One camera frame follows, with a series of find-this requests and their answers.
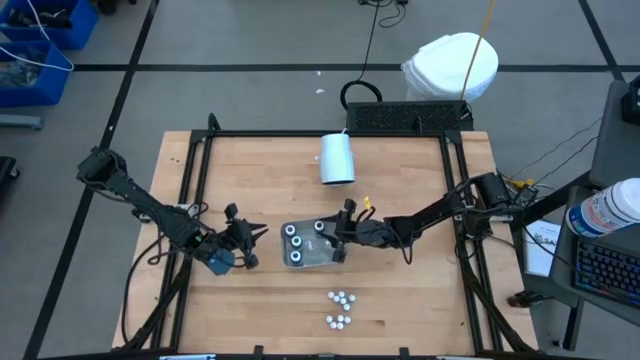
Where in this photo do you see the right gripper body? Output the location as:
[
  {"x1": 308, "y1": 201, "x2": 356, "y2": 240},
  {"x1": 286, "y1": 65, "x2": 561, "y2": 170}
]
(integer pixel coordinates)
[{"x1": 333, "y1": 198, "x2": 396, "y2": 265}]

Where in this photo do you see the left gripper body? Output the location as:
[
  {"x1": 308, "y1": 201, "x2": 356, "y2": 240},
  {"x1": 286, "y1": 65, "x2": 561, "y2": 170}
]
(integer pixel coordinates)
[{"x1": 219, "y1": 202, "x2": 261, "y2": 270}]

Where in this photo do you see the grey plastic bin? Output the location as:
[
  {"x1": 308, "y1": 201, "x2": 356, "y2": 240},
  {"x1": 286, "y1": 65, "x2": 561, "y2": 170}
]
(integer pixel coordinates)
[{"x1": 279, "y1": 218, "x2": 347, "y2": 270}]

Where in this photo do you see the black perforated computer case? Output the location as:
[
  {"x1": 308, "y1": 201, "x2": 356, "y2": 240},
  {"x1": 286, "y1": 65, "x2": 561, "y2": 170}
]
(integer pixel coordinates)
[{"x1": 345, "y1": 99, "x2": 475, "y2": 134}]

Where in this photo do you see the white printed paper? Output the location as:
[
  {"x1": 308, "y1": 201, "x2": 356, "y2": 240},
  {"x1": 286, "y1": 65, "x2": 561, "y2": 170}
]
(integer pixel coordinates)
[{"x1": 522, "y1": 219, "x2": 564, "y2": 278}]

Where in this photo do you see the white lined trash can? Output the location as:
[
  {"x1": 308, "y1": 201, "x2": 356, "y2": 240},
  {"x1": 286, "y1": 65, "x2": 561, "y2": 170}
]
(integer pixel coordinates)
[{"x1": 401, "y1": 31, "x2": 500, "y2": 103}]

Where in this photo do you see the grey desk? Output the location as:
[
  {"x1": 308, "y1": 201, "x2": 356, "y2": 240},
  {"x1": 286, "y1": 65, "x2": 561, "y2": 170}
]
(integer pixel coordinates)
[
  {"x1": 587, "y1": 79, "x2": 640, "y2": 191},
  {"x1": 547, "y1": 184, "x2": 640, "y2": 329}
]

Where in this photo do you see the white wipes canister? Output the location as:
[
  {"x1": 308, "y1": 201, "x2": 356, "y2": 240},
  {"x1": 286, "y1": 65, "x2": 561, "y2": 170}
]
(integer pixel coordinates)
[{"x1": 565, "y1": 177, "x2": 640, "y2": 239}]

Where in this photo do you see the backlit black keyboard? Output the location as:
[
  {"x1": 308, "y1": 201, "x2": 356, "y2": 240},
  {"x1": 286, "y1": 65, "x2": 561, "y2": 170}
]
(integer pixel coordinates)
[{"x1": 572, "y1": 234, "x2": 640, "y2": 309}]

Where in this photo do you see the grey metal bar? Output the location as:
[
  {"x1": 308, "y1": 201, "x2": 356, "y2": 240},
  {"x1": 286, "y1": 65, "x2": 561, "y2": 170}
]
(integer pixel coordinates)
[{"x1": 0, "y1": 113, "x2": 44, "y2": 131}]

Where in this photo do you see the blue storage bin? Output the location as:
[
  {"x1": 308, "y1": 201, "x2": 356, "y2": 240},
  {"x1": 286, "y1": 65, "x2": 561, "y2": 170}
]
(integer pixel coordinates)
[
  {"x1": 0, "y1": 40, "x2": 74, "y2": 109},
  {"x1": 0, "y1": 0, "x2": 100, "y2": 51}
]

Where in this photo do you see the black desktop device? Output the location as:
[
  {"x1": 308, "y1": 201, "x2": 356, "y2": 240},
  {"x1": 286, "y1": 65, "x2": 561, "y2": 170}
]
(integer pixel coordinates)
[{"x1": 621, "y1": 74, "x2": 640, "y2": 126}]

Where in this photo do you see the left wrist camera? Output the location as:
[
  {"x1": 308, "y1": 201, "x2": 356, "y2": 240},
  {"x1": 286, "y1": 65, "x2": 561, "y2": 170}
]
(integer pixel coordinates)
[{"x1": 206, "y1": 248, "x2": 236, "y2": 277}]

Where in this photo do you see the black hanging cable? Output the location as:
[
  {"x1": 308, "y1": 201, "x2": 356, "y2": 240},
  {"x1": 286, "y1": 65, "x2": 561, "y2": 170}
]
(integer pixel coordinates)
[{"x1": 339, "y1": 0, "x2": 386, "y2": 112}]

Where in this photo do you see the yellow hanging cord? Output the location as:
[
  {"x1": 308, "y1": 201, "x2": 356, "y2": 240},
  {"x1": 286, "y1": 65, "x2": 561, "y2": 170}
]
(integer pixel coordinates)
[{"x1": 459, "y1": 0, "x2": 497, "y2": 101}]

